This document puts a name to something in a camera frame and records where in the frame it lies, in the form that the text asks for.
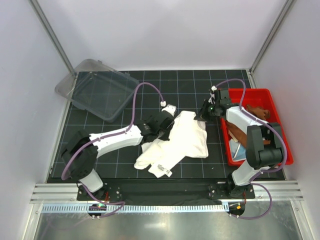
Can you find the left aluminium frame post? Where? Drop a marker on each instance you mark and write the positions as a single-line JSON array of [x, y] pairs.
[[52, 35]]

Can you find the aluminium frame post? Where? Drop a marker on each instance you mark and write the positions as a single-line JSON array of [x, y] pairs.
[[52, 35], [285, 10]]

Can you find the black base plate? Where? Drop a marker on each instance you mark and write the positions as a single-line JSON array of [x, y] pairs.
[[168, 191]]

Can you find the red plastic bin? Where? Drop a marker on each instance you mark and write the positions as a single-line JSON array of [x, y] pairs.
[[259, 97]]

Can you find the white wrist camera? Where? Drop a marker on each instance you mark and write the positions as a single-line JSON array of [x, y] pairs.
[[213, 95], [171, 109]]

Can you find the right aluminium frame post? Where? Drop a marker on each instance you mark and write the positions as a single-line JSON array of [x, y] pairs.
[[285, 10]]

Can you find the brown towel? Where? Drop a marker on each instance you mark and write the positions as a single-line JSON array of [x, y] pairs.
[[257, 111]]

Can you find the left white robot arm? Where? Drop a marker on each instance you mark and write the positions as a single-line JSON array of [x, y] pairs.
[[82, 151]]

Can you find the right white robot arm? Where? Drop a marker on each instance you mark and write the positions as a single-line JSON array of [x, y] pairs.
[[264, 148]]

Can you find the blue white cloth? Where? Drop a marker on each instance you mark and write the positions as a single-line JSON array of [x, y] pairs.
[[237, 150]]

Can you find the clear plastic container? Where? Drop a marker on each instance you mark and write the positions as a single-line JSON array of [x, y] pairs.
[[98, 89]]

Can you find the aluminium rail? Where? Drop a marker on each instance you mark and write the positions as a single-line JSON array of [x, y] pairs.
[[283, 190]]

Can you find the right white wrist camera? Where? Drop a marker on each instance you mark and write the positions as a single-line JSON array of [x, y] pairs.
[[213, 95]]

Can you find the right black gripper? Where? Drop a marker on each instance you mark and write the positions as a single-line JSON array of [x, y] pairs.
[[203, 115]]

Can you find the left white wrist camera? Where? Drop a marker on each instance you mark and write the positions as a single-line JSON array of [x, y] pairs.
[[171, 109]]

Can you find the white towel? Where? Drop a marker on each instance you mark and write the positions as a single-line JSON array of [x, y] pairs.
[[188, 138]]

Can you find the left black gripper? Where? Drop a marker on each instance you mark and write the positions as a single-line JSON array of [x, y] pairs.
[[165, 137]]

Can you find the slotted cable duct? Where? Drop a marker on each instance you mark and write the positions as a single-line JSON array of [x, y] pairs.
[[91, 208]]

